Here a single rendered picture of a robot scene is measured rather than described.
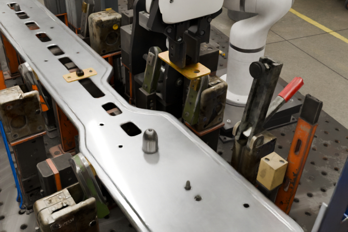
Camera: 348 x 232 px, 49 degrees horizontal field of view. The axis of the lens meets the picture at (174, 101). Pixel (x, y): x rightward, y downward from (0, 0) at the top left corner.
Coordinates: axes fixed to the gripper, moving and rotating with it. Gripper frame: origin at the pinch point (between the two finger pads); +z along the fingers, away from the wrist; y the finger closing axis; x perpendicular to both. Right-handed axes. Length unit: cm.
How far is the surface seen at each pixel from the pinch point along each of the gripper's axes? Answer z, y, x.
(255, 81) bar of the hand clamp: 10.1, -15.6, 1.0
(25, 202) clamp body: 56, 21, -37
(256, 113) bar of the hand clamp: 15.4, -14.7, 3.3
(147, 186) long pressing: 27.1, 4.9, -2.1
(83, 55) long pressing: 27, -7, -54
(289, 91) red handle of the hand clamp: 14.1, -23.9, 2.8
